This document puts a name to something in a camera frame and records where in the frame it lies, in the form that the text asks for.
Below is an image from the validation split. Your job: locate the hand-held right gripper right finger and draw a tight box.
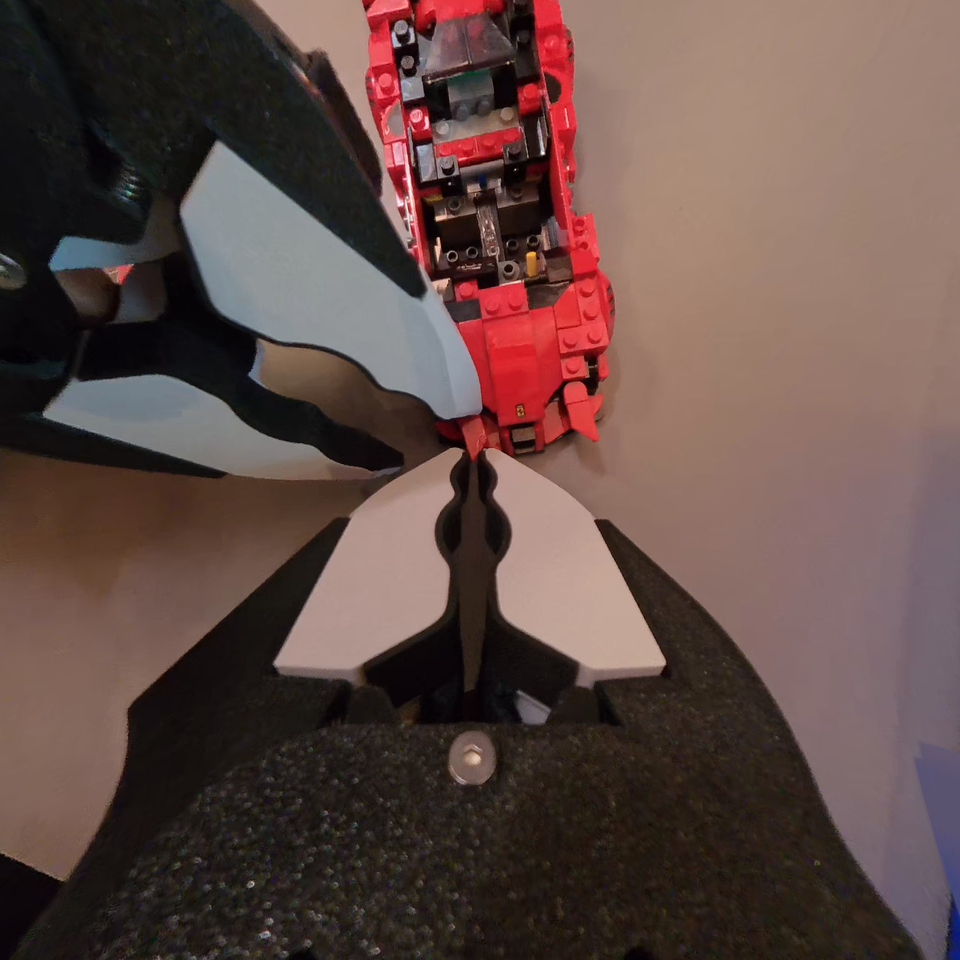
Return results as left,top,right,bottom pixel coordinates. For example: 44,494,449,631
477,447,669,710

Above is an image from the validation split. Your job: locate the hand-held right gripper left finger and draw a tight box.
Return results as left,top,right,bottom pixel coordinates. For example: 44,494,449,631
272,447,472,710

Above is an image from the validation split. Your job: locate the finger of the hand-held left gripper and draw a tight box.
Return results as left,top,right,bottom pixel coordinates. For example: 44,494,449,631
178,141,483,423
42,352,408,483

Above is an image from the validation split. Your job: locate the red lego car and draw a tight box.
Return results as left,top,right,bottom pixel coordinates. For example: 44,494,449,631
362,0,618,460

